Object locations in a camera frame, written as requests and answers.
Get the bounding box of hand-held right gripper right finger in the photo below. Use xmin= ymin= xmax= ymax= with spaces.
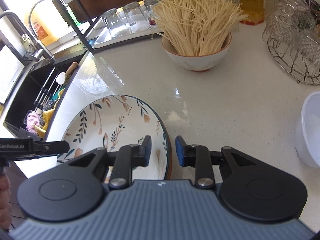
xmin=175 ymin=135 xmax=254 ymax=189

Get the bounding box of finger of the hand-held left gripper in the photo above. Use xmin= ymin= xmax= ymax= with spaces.
xmin=32 ymin=140 xmax=71 ymax=156

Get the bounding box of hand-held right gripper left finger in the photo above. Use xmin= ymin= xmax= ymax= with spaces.
xmin=67 ymin=135 xmax=152 ymax=189

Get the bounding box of floral patterned plate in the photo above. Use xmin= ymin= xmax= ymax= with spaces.
xmin=57 ymin=94 xmax=171 ymax=180

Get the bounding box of translucent plastic bowl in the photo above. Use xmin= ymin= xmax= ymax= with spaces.
xmin=294 ymin=91 xmax=320 ymax=168

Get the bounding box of person's left hand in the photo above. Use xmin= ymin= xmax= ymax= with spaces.
xmin=0 ymin=174 xmax=12 ymax=227

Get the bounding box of pink scrubber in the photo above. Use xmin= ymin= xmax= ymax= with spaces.
xmin=24 ymin=112 xmax=47 ymax=133

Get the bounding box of yellow cloth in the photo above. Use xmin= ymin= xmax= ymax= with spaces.
xmin=32 ymin=87 xmax=66 ymax=138

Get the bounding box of steel wool pad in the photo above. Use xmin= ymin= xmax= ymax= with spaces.
xmin=41 ymin=99 xmax=59 ymax=111

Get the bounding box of black sink drain rack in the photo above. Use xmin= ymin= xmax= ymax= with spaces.
xmin=32 ymin=67 xmax=66 ymax=111

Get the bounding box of black kitchen sink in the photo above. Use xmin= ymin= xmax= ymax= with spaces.
xmin=4 ymin=47 xmax=88 ymax=141

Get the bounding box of white spoon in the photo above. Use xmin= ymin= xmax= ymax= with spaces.
xmin=54 ymin=72 xmax=66 ymax=93

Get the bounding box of white box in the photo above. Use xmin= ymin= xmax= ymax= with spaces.
xmin=0 ymin=45 xmax=22 ymax=104

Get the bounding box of steel kitchen faucet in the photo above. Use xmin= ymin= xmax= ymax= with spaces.
xmin=0 ymin=11 xmax=56 ymax=63
xmin=28 ymin=0 xmax=76 ymax=46

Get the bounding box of brown-rimmed ceramic bowl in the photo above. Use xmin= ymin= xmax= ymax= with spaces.
xmin=161 ymin=31 xmax=232 ymax=72

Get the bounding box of tray of drinking glasses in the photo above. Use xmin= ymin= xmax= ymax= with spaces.
xmin=94 ymin=17 xmax=163 ymax=50

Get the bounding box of orange bottle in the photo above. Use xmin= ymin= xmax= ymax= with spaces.
xmin=32 ymin=17 xmax=55 ymax=41

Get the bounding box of black knife rack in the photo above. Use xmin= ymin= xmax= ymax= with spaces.
xmin=47 ymin=0 xmax=96 ymax=56

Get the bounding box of clear drinking glass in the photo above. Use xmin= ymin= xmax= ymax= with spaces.
xmin=102 ymin=8 xmax=126 ymax=40
xmin=122 ymin=1 xmax=151 ymax=34
xmin=143 ymin=0 xmax=163 ymax=30

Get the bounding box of dark wooden cutting board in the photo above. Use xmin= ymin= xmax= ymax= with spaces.
xmin=67 ymin=0 xmax=141 ymax=23

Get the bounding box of red-lidded plastic jar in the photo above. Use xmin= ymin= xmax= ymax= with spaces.
xmin=238 ymin=0 xmax=266 ymax=26

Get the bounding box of wooden utensil handle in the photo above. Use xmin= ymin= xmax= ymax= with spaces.
xmin=64 ymin=61 xmax=79 ymax=77

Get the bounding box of wire glass rack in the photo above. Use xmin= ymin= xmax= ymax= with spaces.
xmin=262 ymin=0 xmax=320 ymax=85

